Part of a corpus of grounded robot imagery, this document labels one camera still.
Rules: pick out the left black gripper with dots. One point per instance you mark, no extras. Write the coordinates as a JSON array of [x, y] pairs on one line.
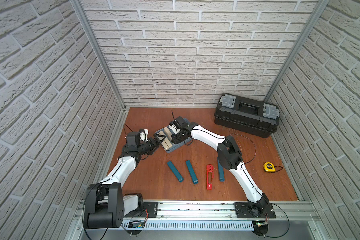
[[153, 144]]

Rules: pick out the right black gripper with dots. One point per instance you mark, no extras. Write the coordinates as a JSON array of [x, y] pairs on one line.
[[174, 139]]

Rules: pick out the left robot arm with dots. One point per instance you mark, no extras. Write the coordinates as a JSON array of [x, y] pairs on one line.
[[105, 205]]

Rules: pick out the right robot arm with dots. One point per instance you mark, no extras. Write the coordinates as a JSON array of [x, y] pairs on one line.
[[230, 158]]

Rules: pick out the teal pliers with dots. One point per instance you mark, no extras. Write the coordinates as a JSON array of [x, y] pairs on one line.
[[220, 171], [192, 172], [175, 171]]

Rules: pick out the teal pliers far left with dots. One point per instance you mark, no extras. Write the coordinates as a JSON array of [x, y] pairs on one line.
[[175, 171]]

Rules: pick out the red pliers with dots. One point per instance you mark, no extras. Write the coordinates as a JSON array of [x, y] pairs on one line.
[[210, 175]]

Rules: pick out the black plastic toolbox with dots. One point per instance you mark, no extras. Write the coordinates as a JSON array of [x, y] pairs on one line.
[[247, 115]]

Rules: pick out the yellow tape measure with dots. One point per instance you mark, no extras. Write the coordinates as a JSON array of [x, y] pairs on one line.
[[269, 167]]

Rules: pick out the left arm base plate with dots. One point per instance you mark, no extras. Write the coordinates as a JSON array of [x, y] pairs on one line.
[[150, 209]]

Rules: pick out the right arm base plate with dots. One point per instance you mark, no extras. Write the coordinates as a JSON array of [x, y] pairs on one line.
[[243, 211]]

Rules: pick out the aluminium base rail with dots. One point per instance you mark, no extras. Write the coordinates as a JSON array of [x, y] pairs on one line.
[[217, 216]]

